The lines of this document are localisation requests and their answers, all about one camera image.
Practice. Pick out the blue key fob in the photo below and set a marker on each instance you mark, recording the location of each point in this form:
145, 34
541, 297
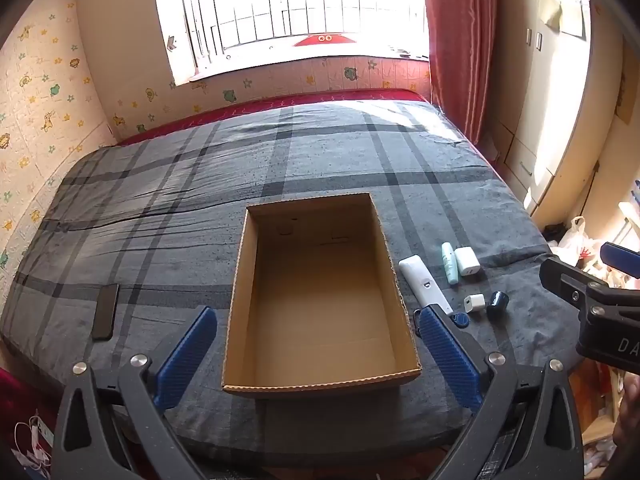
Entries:
460, 320

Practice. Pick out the red window decoration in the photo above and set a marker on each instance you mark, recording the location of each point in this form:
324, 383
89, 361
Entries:
325, 39

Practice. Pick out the white plastic bag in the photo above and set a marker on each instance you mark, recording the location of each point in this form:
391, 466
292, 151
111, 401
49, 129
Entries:
575, 242

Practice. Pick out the white remote control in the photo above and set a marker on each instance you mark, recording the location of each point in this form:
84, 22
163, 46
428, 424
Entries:
417, 275

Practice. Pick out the red mattress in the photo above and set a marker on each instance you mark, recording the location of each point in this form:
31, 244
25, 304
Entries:
250, 107

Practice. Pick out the grey plaid bed sheet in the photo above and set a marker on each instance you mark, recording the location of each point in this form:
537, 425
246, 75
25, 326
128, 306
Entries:
150, 210

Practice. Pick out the red curtain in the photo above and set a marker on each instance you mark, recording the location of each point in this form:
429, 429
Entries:
460, 35

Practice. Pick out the wall poster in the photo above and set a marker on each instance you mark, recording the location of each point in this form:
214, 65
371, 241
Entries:
565, 5

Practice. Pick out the cardboard box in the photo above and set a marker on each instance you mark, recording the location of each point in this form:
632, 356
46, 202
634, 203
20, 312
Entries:
320, 310

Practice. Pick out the person's right hand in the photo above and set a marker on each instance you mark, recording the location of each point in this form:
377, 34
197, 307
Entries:
629, 422

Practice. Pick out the window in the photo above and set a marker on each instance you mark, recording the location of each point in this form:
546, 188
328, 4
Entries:
300, 5

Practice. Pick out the wooden shelf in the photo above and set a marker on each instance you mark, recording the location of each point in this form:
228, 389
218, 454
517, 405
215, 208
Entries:
595, 410

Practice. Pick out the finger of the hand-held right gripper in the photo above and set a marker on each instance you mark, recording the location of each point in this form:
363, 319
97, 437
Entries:
620, 257
562, 272

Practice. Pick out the large white charger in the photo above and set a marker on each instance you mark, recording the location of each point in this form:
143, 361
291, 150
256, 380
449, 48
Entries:
467, 260

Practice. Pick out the teal cosmetic bottle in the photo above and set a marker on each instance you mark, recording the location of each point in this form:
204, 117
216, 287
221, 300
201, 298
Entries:
449, 262

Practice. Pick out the black smartphone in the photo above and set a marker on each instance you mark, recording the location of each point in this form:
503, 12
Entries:
106, 312

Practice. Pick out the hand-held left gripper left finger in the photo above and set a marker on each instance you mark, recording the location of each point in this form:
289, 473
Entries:
185, 355

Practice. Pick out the cream wardrobe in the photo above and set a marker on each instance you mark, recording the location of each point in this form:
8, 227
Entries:
540, 110

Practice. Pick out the small white charger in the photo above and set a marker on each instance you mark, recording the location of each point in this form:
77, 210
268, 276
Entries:
473, 304

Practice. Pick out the dark round cap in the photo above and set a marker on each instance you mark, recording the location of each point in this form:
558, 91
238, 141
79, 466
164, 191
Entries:
498, 305

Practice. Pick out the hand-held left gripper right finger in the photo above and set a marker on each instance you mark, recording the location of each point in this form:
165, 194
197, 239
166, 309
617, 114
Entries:
447, 355

